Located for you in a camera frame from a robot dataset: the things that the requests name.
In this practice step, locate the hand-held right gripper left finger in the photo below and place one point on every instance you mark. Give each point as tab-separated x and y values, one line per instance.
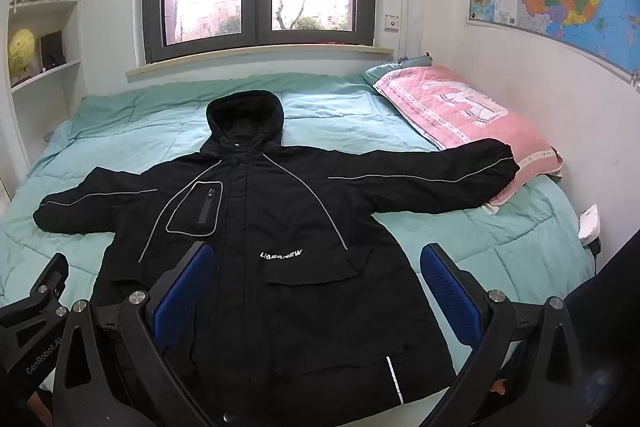
184	294

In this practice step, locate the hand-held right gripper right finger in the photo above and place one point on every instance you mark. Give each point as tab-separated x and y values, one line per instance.
450	297

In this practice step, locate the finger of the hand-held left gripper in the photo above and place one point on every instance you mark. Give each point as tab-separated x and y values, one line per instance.
44	278

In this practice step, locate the black hooded jacket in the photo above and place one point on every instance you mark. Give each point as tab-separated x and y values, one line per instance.
280	207

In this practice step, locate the white charger box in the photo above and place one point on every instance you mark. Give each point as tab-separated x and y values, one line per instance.
590	222

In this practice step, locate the pink printed pillow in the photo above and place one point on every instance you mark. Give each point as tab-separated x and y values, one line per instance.
450	107

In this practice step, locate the teal quilted blanket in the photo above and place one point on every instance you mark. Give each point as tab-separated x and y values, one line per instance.
325	117

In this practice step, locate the black box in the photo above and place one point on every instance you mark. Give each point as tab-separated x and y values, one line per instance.
51	49

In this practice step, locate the yellow globe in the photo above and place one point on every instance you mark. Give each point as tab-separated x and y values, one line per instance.
21	49

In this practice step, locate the teal pillow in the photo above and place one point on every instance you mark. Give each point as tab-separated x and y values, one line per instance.
385	71

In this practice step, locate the white bookshelf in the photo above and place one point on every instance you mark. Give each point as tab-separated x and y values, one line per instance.
71	39

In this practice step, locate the stone window sill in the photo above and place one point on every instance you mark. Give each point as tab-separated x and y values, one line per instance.
250	57

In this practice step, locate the white wall socket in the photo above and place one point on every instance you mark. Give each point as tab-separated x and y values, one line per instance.
391	22

